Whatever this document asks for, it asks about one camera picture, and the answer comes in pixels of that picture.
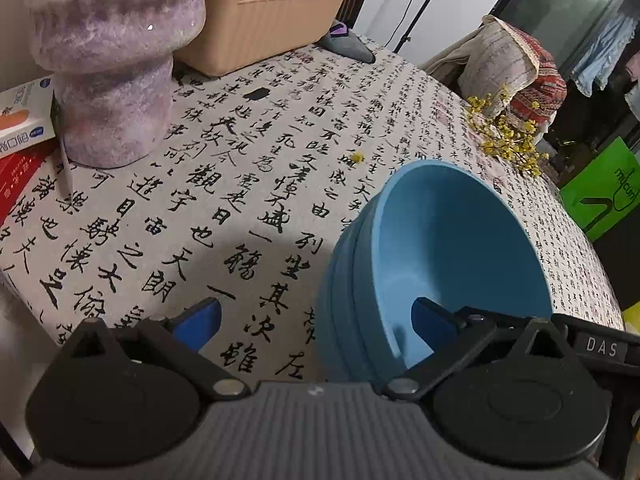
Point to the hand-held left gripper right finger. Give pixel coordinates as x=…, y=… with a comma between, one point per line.
x=432, y=325

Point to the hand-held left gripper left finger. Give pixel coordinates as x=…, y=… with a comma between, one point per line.
x=197, y=322

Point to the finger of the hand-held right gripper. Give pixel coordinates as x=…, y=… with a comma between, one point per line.
x=562, y=322

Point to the black paper bag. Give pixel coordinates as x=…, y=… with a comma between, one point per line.
x=622, y=270

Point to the green paper bag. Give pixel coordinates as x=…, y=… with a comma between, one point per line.
x=605, y=190

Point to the calligraphy print tablecloth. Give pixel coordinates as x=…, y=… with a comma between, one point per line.
x=225, y=185

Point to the small fallen yellow blossom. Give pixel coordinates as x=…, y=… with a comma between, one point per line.
x=357, y=156

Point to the yellow blossom branch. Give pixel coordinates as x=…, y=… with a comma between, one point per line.
x=510, y=140

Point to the thin white stick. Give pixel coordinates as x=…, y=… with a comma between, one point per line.
x=64, y=160

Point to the red packet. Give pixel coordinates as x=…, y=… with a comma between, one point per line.
x=20, y=180

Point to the red patterned quilted blanket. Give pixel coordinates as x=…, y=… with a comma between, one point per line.
x=505, y=70

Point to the hanging pink garment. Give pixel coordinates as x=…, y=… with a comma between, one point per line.
x=634, y=66

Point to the white blue medicine box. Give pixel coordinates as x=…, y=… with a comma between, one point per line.
x=25, y=115

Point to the hanging light blue shirt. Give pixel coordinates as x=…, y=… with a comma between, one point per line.
x=600, y=55

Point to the purple textured vase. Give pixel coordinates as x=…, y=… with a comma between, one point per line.
x=110, y=60

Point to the grey purple pouch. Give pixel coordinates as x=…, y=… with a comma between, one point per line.
x=345, y=42

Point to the pink hard case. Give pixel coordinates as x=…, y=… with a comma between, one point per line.
x=270, y=25

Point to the dark sliding glass door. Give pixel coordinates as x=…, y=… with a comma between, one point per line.
x=550, y=0

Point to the studio lamp on stand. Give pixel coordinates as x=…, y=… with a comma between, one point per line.
x=425, y=0

